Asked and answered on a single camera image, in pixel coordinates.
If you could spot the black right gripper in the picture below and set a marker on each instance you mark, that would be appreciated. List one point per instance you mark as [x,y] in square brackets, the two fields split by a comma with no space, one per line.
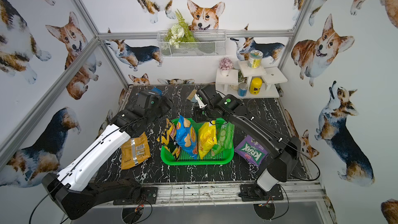
[200,115]

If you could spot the yellow Lays chips bag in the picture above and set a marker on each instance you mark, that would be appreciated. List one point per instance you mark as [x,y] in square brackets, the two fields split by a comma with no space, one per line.
[207,138]

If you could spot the green cucumber chips bag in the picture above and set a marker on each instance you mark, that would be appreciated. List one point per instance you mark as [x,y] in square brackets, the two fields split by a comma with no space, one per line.
[224,139]

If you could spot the blue Lays chips bag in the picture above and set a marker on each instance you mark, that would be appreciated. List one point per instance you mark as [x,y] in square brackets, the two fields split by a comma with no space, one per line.
[186,137]

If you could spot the black Lays chips bag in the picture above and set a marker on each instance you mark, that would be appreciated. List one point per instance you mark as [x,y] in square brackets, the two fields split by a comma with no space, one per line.
[167,139]

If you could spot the orange chips bag silver stripe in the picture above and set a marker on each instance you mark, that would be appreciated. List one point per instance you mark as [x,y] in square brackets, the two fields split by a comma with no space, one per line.
[134,152]

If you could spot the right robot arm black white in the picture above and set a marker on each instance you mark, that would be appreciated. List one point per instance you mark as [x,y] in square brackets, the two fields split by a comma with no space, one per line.
[283,151]

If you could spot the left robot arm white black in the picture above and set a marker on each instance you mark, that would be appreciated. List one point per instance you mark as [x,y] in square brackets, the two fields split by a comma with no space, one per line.
[71,189]

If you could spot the green plastic basket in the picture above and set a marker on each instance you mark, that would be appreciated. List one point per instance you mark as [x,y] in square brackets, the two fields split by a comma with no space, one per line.
[185,160]

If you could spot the light blue hand brush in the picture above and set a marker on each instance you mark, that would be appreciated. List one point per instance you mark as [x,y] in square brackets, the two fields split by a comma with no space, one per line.
[192,95]

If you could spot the blue glitter can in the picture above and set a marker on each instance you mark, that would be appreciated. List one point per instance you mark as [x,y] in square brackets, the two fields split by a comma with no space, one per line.
[242,89]

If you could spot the white tiered display shelf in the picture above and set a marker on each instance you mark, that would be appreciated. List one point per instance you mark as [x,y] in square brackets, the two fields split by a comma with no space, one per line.
[269,76]

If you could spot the pink flower in white pot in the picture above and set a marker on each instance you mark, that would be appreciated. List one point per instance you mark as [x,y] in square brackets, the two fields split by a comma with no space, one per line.
[225,65]

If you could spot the purple Krax snack bag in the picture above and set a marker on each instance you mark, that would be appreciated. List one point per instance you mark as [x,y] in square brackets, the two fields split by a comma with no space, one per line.
[251,151]

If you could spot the yellow canister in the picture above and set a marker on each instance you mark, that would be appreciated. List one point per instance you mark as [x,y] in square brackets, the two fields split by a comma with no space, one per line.
[255,86]

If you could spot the blue plastic dustpan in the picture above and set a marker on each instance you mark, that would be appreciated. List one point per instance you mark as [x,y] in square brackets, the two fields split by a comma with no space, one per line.
[157,90]

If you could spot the green and white artificial plant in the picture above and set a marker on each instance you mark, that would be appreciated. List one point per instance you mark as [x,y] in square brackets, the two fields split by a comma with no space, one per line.
[179,33]

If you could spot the white wire wall basket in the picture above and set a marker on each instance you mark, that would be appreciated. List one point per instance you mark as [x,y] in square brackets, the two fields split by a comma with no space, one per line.
[208,44]

